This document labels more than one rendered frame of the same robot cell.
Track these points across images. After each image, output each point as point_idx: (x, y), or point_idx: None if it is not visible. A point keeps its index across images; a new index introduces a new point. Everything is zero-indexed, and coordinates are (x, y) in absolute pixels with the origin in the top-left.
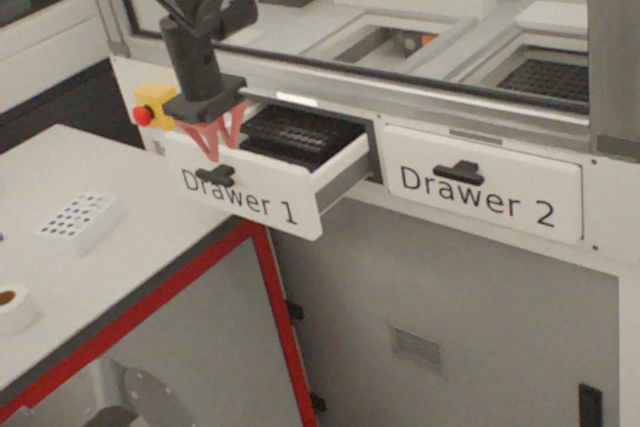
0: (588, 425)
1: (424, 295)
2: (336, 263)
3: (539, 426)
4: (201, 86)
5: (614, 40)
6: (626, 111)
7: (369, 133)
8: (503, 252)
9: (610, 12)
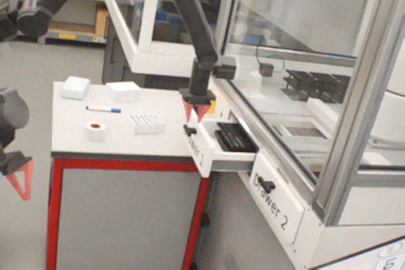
0: None
1: (244, 240)
2: (226, 207)
3: None
4: (194, 88)
5: (332, 158)
6: (325, 192)
7: (256, 153)
8: (272, 236)
9: (335, 145)
